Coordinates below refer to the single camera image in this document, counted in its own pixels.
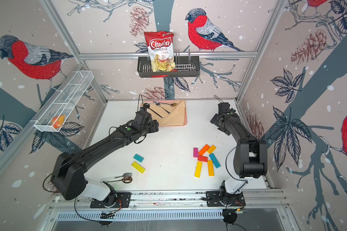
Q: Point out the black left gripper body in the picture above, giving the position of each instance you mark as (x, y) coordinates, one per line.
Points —
(152, 127)

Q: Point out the teal short block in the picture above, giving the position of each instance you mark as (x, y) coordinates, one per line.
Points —
(138, 158)

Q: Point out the small orange yellow block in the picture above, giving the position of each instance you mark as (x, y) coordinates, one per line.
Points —
(211, 149)

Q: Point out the yellow long block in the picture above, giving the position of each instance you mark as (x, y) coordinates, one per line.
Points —
(198, 169)

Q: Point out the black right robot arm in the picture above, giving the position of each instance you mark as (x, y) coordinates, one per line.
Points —
(250, 159)

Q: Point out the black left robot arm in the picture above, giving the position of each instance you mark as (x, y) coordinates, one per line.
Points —
(68, 174)

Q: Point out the black ladle spoon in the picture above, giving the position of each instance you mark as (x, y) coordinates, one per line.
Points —
(154, 112)

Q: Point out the silver spoon on cloth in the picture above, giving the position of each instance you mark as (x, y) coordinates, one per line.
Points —
(158, 104)

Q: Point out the beige folded cloth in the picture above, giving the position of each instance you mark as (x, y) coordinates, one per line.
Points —
(177, 116)

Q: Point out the copper spoon on cloth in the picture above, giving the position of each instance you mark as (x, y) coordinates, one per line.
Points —
(172, 104)

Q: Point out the orange block upper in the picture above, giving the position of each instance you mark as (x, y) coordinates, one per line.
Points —
(203, 150)

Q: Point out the magenta block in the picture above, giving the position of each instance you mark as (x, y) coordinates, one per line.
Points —
(195, 152)

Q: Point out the teal long block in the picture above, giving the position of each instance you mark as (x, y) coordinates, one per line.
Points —
(215, 161)

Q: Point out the red block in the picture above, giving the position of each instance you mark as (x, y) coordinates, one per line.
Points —
(202, 158)

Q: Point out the silver fork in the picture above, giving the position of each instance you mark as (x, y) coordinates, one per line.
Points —
(117, 177)

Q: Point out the copper spoon near base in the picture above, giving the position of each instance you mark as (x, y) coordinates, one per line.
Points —
(125, 180)

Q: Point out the orange long block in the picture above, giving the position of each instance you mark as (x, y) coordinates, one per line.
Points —
(210, 165)

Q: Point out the red cassava chips bag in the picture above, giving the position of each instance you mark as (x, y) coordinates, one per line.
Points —
(160, 50)

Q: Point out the black wall rack basket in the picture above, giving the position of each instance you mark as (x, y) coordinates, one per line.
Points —
(186, 65)

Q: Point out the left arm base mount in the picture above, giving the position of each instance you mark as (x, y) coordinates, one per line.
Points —
(115, 200)

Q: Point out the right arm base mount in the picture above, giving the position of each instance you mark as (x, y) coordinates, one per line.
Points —
(218, 199)

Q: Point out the white wire mesh basket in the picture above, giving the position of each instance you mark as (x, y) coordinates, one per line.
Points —
(65, 100)

